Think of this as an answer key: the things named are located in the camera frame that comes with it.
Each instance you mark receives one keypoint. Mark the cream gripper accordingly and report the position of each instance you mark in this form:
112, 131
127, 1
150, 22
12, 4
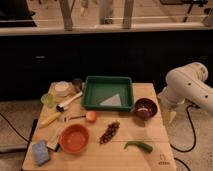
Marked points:
168, 115

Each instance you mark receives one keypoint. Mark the green pepper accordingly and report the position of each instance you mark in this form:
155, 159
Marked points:
147, 148

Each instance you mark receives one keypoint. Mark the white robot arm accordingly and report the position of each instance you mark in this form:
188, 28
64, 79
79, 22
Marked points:
185, 83

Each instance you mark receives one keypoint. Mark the dark maroon bowl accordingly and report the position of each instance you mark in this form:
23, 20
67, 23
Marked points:
145, 108

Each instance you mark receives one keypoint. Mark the orange red bowl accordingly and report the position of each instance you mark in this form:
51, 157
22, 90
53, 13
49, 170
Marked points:
74, 139

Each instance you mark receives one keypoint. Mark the bunch of dark grapes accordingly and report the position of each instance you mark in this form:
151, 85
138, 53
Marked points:
109, 132

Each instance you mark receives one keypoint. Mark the green plastic tray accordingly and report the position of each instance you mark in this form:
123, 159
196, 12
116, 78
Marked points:
108, 93

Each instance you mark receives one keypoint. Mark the orange peach fruit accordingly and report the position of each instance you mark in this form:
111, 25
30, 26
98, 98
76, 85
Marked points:
91, 116

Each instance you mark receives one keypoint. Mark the white round container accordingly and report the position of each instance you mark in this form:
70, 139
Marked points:
62, 88

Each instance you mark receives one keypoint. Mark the yellow banana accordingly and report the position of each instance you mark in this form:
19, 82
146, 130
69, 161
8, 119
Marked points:
45, 121

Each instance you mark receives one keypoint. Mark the small wooden block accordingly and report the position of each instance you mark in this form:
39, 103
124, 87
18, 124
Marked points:
53, 144

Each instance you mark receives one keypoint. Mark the green plastic cup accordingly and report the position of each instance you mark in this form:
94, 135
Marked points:
48, 100

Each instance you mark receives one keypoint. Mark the blue sponge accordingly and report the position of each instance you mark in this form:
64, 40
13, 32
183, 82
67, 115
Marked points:
40, 152

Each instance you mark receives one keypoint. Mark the white handled brush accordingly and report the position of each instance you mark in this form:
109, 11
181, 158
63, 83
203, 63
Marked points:
65, 104

